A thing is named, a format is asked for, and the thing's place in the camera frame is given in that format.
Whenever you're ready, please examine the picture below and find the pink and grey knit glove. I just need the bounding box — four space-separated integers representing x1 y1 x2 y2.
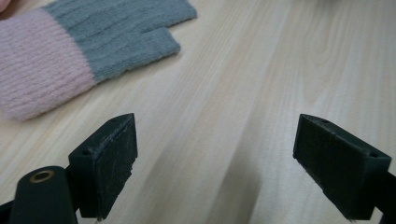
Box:
0 0 198 121

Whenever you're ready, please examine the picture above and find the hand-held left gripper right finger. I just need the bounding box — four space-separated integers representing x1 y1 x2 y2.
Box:
292 113 392 221

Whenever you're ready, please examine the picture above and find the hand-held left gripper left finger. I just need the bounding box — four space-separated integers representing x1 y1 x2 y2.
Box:
67 112 138 219

